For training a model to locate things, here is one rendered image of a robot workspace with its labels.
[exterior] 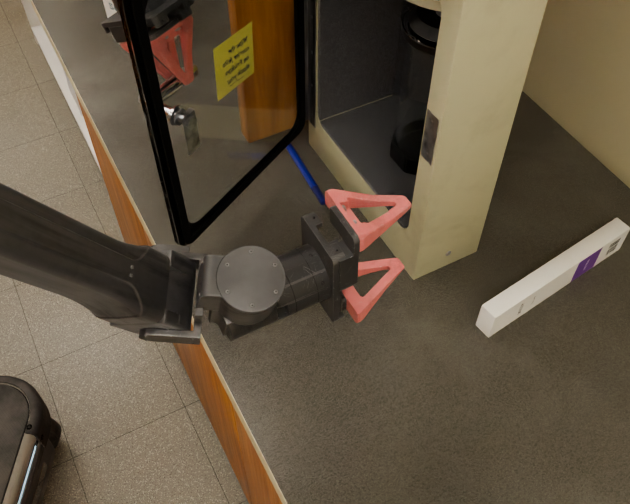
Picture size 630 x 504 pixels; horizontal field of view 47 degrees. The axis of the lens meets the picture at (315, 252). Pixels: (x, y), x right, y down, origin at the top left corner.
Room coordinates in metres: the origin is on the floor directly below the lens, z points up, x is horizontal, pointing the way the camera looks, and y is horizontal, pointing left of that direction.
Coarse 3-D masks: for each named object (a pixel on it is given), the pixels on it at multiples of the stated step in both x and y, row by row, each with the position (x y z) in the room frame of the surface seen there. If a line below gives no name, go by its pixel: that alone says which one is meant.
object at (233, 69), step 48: (192, 0) 0.69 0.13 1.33; (240, 0) 0.76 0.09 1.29; (288, 0) 0.84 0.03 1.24; (192, 48) 0.68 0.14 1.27; (240, 48) 0.75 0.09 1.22; (288, 48) 0.84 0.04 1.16; (144, 96) 0.62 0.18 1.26; (192, 96) 0.67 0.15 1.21; (240, 96) 0.75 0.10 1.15; (288, 96) 0.83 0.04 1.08; (240, 144) 0.74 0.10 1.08; (192, 192) 0.65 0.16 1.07
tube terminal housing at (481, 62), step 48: (480, 0) 0.61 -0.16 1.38; (528, 0) 0.64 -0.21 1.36; (480, 48) 0.62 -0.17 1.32; (528, 48) 0.65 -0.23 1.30; (432, 96) 0.62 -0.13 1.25; (480, 96) 0.63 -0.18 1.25; (480, 144) 0.63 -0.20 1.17; (432, 192) 0.61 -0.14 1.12; (480, 192) 0.64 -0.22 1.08; (384, 240) 0.67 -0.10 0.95; (432, 240) 0.61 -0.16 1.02
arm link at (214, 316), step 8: (216, 312) 0.36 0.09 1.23; (272, 312) 0.37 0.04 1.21; (208, 320) 0.37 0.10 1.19; (216, 320) 0.37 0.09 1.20; (224, 320) 0.35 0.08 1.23; (264, 320) 0.36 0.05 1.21; (272, 320) 0.37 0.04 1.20; (224, 328) 0.35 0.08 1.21; (232, 328) 0.35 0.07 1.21; (240, 328) 0.35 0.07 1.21; (248, 328) 0.36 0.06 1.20; (256, 328) 0.36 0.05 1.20; (232, 336) 0.35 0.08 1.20; (240, 336) 0.35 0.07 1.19
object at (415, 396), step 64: (64, 0) 1.30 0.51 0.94; (64, 64) 1.10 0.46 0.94; (128, 64) 1.10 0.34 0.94; (128, 128) 0.92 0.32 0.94; (512, 128) 0.92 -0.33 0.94; (128, 192) 0.78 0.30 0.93; (256, 192) 0.77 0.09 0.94; (512, 192) 0.77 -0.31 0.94; (576, 192) 0.77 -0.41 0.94; (384, 256) 0.65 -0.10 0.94; (512, 256) 0.65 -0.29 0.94; (192, 320) 0.55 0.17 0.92; (320, 320) 0.54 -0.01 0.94; (384, 320) 0.54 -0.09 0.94; (448, 320) 0.54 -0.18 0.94; (576, 320) 0.54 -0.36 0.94; (256, 384) 0.44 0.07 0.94; (320, 384) 0.44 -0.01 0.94; (384, 384) 0.44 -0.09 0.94; (448, 384) 0.44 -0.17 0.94; (512, 384) 0.44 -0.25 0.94; (576, 384) 0.44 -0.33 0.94; (256, 448) 0.36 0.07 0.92; (320, 448) 0.35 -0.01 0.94; (384, 448) 0.35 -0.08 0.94; (448, 448) 0.35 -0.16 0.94; (512, 448) 0.35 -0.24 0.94; (576, 448) 0.35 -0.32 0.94
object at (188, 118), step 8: (176, 112) 0.65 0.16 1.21; (184, 112) 0.66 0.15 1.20; (192, 112) 0.65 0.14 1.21; (176, 120) 0.65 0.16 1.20; (184, 120) 0.64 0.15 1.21; (192, 120) 0.64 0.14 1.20; (184, 128) 0.64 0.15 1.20; (192, 128) 0.64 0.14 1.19; (192, 136) 0.64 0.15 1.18; (192, 144) 0.64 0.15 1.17; (192, 152) 0.64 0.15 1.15
